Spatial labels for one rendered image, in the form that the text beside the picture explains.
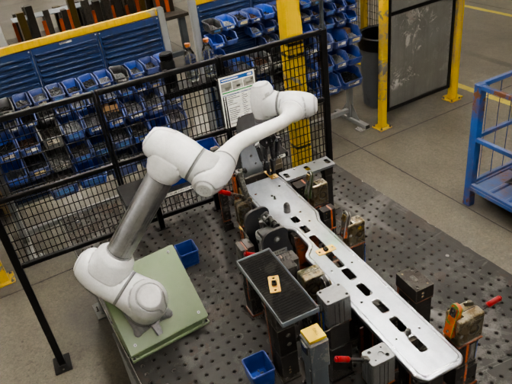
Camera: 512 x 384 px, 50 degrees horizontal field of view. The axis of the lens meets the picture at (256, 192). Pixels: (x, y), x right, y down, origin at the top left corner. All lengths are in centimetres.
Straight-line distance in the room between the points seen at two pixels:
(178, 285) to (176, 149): 77
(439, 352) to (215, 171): 95
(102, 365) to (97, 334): 26
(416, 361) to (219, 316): 96
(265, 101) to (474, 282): 122
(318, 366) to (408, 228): 127
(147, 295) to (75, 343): 156
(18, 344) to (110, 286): 171
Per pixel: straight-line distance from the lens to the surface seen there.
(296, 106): 229
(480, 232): 412
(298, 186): 277
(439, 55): 568
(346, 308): 199
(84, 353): 360
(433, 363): 192
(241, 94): 299
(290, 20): 305
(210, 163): 193
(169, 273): 249
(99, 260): 220
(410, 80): 549
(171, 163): 193
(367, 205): 309
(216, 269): 277
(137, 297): 218
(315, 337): 177
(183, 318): 246
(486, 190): 420
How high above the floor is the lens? 247
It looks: 33 degrees down
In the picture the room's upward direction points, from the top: 8 degrees counter-clockwise
